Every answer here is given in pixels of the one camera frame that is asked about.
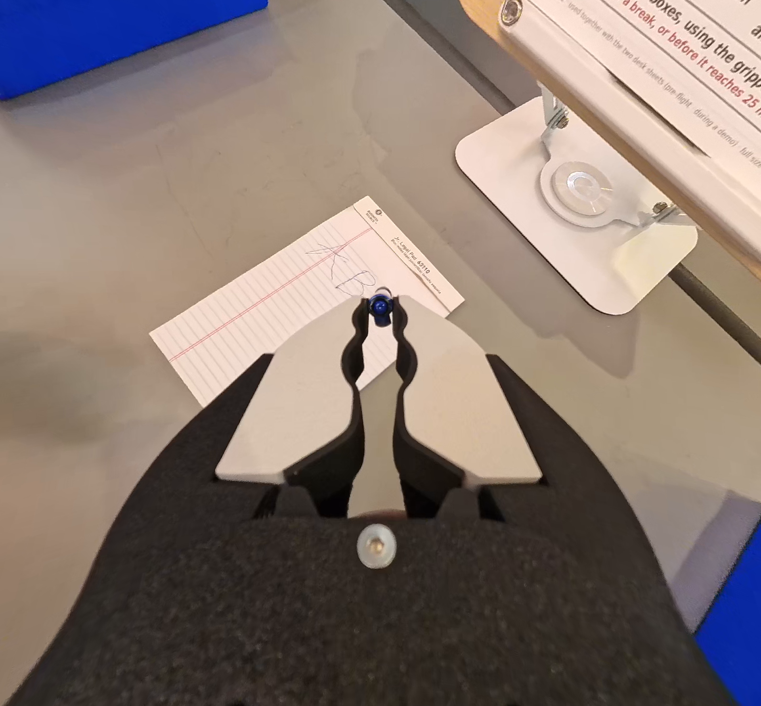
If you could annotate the printed instruction sheet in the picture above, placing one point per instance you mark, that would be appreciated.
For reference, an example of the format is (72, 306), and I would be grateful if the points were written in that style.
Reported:
(654, 16)

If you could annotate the blue plastic bin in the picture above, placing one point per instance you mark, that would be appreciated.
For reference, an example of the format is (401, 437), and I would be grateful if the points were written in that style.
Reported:
(737, 628)
(119, 4)

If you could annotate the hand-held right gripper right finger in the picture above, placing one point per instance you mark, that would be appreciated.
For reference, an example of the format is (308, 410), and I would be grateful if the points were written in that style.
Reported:
(464, 408)

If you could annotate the white lined notepad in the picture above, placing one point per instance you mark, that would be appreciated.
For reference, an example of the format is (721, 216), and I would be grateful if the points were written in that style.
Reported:
(267, 307)

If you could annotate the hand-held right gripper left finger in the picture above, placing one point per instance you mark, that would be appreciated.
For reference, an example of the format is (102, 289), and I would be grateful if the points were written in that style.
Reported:
(291, 408)

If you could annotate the blue retractable pen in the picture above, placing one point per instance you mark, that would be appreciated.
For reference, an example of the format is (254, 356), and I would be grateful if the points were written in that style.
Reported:
(379, 306)

